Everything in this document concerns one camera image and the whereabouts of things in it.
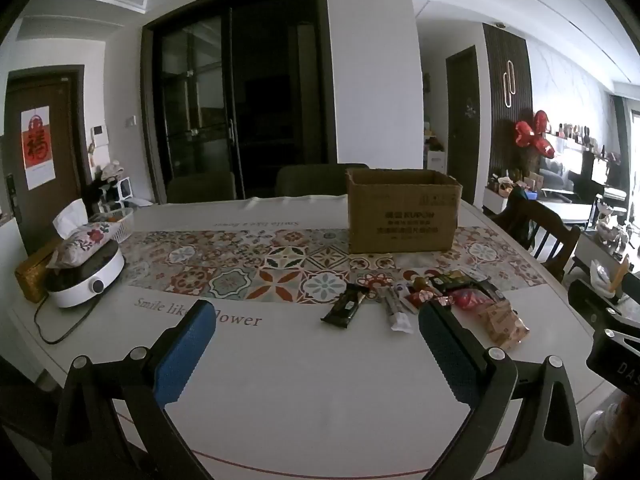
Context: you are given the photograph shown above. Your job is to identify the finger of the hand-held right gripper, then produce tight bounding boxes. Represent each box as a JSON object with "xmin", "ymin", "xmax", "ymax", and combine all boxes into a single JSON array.
[{"xmin": 568, "ymin": 279, "xmax": 640, "ymax": 333}]

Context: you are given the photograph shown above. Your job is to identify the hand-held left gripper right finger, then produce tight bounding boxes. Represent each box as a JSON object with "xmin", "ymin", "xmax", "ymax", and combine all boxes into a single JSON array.
[{"xmin": 418, "ymin": 301, "xmax": 586, "ymax": 480}]

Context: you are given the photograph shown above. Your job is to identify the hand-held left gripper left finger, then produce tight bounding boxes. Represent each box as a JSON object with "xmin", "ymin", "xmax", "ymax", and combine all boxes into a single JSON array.
[{"xmin": 50, "ymin": 300, "xmax": 217, "ymax": 480}]

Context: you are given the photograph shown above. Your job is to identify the black cracker packet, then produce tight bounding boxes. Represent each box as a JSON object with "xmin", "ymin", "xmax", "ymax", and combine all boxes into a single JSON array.
[{"xmin": 321, "ymin": 283, "xmax": 370, "ymax": 330}]

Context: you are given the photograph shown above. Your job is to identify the brown cardboard box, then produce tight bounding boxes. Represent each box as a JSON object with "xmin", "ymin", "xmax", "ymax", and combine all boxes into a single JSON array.
[{"xmin": 346, "ymin": 167, "xmax": 463, "ymax": 255}]

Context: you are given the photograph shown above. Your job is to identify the person's right forearm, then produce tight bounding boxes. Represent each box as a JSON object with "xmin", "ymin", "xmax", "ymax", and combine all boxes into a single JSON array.
[{"xmin": 609, "ymin": 394, "xmax": 640, "ymax": 480}]

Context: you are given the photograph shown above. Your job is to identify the round red snack packet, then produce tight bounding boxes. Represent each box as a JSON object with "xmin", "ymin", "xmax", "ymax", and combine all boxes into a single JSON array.
[{"xmin": 452, "ymin": 290, "xmax": 494, "ymax": 311}]

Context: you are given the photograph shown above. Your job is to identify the brown biscuit packet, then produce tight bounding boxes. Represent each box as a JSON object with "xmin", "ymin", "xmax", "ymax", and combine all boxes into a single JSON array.
[{"xmin": 479, "ymin": 302, "xmax": 531, "ymax": 347}]

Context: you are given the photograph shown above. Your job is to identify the small red snack packet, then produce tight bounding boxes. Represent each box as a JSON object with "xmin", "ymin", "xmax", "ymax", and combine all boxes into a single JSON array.
[{"xmin": 404, "ymin": 290, "xmax": 432, "ymax": 314}]

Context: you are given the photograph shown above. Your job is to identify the white stick snack packet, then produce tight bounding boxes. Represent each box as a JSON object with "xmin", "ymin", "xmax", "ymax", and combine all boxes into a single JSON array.
[{"xmin": 384, "ymin": 286, "xmax": 414, "ymax": 334}]

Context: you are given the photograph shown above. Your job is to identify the dark green snack packet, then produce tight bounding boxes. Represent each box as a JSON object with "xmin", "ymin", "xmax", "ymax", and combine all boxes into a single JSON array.
[{"xmin": 432, "ymin": 270, "xmax": 472, "ymax": 292}]

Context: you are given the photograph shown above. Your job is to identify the long black snack packet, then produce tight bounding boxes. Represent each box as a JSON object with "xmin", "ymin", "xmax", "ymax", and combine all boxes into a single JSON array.
[{"xmin": 470, "ymin": 280, "xmax": 507, "ymax": 302}]

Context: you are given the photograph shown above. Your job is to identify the brown wooden chair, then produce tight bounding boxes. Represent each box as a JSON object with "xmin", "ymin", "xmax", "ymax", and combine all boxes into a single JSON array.
[{"xmin": 492, "ymin": 189, "xmax": 582, "ymax": 282}]

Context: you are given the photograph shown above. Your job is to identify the white electric cooker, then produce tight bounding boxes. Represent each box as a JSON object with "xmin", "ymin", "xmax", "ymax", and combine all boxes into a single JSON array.
[{"xmin": 46, "ymin": 242, "xmax": 126, "ymax": 309}]

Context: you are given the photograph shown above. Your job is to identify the white basket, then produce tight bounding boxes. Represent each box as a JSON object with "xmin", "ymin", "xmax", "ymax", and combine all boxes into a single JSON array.
[{"xmin": 89, "ymin": 208, "xmax": 135, "ymax": 243}]

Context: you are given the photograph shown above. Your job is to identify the floral tissue box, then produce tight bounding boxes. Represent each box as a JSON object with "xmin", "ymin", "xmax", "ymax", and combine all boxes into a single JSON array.
[{"xmin": 47, "ymin": 199, "xmax": 118, "ymax": 269}]

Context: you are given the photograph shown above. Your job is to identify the shelf of figurines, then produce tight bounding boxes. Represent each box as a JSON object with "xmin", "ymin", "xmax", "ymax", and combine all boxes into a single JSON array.
[{"xmin": 550, "ymin": 121, "xmax": 622, "ymax": 162}]

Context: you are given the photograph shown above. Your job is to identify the dark upholstered chair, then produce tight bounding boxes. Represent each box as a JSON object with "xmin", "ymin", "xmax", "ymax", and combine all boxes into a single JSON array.
[
  {"xmin": 275, "ymin": 163, "xmax": 371, "ymax": 197},
  {"xmin": 166, "ymin": 170, "xmax": 237, "ymax": 204}
]

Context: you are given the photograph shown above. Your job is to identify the golden box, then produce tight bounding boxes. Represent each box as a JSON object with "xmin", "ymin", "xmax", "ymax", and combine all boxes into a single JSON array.
[{"xmin": 15, "ymin": 250, "xmax": 57, "ymax": 304}]

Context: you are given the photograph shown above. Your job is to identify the white cube shelf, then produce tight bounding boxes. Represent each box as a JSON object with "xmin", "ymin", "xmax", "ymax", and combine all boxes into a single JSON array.
[{"xmin": 99, "ymin": 177, "xmax": 134, "ymax": 212}]

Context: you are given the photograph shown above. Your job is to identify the red balloon dog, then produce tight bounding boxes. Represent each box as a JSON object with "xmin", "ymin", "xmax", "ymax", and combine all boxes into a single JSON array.
[{"xmin": 515, "ymin": 110, "xmax": 556, "ymax": 159}]

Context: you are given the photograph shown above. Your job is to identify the dark room door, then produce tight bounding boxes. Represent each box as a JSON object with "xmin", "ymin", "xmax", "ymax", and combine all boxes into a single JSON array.
[{"xmin": 445, "ymin": 46, "xmax": 482, "ymax": 206}]

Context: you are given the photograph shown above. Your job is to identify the brown entrance door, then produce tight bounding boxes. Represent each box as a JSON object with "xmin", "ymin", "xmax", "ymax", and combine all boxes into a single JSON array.
[{"xmin": 0, "ymin": 66, "xmax": 94, "ymax": 257}]

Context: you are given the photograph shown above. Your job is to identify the red and white door poster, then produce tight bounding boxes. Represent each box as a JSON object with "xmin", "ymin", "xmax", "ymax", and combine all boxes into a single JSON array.
[{"xmin": 21, "ymin": 106, "xmax": 56, "ymax": 191}]

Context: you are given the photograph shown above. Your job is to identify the dark glass sliding door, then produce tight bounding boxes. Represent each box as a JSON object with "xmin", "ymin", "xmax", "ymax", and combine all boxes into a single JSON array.
[{"xmin": 141, "ymin": 0, "xmax": 344, "ymax": 206}]

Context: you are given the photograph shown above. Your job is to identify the black power cable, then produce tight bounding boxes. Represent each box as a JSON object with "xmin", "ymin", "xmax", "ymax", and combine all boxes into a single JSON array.
[{"xmin": 34, "ymin": 295, "xmax": 92, "ymax": 345}]

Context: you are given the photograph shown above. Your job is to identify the looped wall lamp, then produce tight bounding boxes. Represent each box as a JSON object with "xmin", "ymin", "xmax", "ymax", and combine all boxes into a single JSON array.
[{"xmin": 501, "ymin": 60, "xmax": 517, "ymax": 109}]

